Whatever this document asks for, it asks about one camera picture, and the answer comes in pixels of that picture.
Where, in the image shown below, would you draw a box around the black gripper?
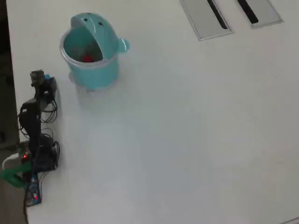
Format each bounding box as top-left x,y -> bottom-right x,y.
35,77 -> 58,105

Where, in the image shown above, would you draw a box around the teal whale-shaped trash bin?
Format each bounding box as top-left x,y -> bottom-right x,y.
59,13 -> 131,93

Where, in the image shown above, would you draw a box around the green table clamp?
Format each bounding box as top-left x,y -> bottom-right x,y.
0,163 -> 32,189

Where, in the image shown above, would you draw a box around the blue circuit board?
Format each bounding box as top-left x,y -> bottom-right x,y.
24,172 -> 43,207

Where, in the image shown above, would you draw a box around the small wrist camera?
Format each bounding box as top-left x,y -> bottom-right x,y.
29,69 -> 45,86

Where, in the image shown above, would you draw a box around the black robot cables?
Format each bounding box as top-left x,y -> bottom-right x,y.
18,99 -> 60,164

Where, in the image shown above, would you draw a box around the large silver desk cable grommet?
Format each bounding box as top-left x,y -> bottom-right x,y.
179,0 -> 235,42

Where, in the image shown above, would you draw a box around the small silver desk cable grommet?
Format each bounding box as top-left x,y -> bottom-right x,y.
236,0 -> 285,29

